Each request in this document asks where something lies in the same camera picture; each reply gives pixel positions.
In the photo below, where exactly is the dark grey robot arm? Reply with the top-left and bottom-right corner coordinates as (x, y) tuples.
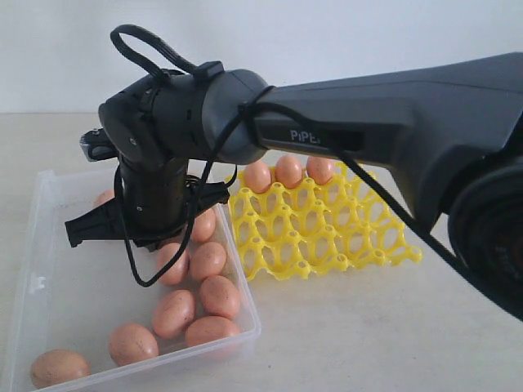
(65, 52), (522, 318)

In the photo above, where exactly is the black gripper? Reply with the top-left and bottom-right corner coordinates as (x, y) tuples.
(64, 157), (238, 252)

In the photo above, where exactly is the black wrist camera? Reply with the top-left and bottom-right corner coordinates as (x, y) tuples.
(79, 128), (117, 162)

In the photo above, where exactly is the brown egg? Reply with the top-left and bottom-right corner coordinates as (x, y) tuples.
(185, 316), (240, 347)
(190, 208), (216, 243)
(306, 156), (334, 185)
(199, 275), (241, 320)
(109, 323), (159, 367)
(92, 189), (114, 208)
(152, 289), (196, 339)
(275, 154), (303, 189)
(29, 349), (91, 389)
(244, 160), (272, 194)
(155, 243), (190, 287)
(190, 242), (226, 282)

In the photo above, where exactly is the yellow plastic egg tray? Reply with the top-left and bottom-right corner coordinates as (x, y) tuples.
(228, 163), (422, 280)

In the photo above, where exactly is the black cable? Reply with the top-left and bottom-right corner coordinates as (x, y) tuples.
(110, 24), (523, 323)

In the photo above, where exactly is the clear plastic box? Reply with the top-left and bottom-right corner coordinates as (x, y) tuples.
(1, 168), (261, 391)

